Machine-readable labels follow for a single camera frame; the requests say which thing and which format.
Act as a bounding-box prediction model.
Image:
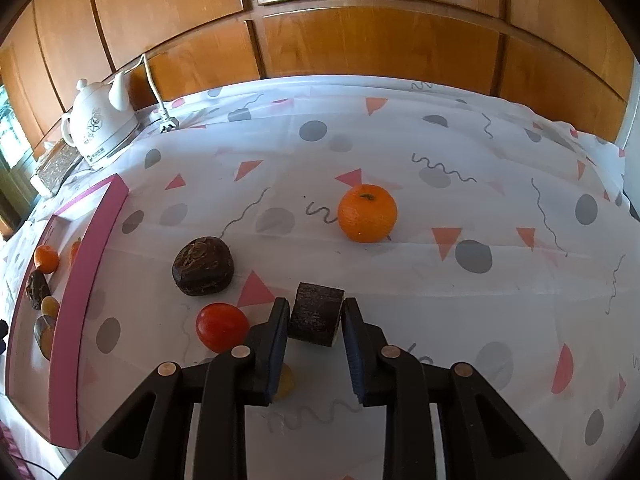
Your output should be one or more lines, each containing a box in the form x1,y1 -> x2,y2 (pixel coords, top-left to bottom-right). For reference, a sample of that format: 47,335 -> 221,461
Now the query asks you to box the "white patterned tablecloth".
0,74 -> 640,480

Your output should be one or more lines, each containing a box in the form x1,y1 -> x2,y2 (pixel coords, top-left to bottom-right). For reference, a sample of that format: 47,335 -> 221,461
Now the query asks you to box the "black cable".
8,454 -> 59,480

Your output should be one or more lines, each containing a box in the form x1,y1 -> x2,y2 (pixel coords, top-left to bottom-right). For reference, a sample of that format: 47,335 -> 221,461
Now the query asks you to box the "ornate silver tissue box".
29,140 -> 82,198

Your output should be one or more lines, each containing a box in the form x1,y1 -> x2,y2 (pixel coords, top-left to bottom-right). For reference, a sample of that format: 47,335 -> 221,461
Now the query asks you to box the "red tomato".
195,302 -> 250,353

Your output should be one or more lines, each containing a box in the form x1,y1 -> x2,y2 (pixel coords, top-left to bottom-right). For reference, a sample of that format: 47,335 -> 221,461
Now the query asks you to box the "dark brown wrinkled fruit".
25,270 -> 51,310

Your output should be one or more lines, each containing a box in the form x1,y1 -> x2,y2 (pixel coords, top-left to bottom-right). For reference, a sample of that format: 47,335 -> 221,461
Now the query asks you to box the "orange with stem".
337,184 -> 398,244

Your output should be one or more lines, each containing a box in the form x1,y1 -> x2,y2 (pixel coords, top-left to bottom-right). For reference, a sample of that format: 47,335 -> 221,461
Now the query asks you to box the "pink shallow cardboard tray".
4,174 -> 129,450

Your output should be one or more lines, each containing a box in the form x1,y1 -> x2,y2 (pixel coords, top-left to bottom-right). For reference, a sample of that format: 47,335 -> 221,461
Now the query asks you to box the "small orange carrot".
70,238 -> 82,266

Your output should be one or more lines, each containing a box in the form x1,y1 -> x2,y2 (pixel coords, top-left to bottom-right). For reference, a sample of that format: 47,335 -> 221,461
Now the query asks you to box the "white kettle power cord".
124,52 -> 181,136

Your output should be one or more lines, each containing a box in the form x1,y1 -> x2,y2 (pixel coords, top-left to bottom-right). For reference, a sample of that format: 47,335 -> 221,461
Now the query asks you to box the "white ceramic electric kettle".
61,72 -> 139,168

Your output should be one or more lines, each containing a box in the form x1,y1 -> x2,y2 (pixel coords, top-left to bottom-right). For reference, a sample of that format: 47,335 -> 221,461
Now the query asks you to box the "dark cut eggplant piece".
34,315 -> 55,361

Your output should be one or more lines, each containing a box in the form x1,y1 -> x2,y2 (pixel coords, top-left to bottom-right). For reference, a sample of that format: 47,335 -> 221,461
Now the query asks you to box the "yellow round fruit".
273,363 -> 295,402
40,296 -> 60,320

